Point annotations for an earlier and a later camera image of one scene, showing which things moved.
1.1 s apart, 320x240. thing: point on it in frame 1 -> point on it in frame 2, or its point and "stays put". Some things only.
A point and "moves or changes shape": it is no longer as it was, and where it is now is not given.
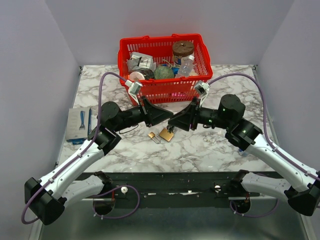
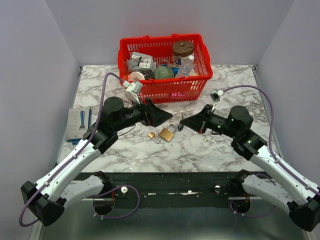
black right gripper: x=190 y=115 -> x=198 y=122
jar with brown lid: x=181 y=49 stays put
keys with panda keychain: x=171 y=129 moves or changes shape
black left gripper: x=155 y=114 stays put
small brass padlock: x=152 y=135 stays put
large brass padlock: x=165 y=134 stays put
